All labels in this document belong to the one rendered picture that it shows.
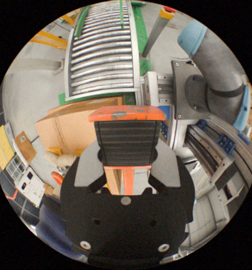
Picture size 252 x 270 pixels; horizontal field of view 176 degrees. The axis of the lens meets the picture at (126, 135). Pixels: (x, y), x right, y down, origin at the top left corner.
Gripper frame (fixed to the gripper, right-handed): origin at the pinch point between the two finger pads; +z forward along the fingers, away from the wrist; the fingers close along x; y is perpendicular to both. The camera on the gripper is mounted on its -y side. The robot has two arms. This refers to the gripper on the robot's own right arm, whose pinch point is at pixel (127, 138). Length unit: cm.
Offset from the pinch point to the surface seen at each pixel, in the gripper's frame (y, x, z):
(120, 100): 1, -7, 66
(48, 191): 469, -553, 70
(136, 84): -12, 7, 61
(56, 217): 20.0, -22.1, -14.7
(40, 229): 19.4, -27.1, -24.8
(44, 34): -83, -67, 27
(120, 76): -21, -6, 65
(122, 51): -47, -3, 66
